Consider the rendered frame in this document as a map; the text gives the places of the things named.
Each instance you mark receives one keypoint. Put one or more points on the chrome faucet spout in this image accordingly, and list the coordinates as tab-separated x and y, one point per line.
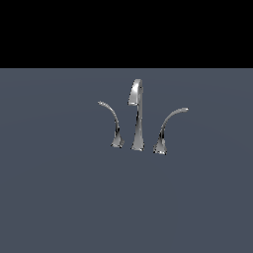
138	131

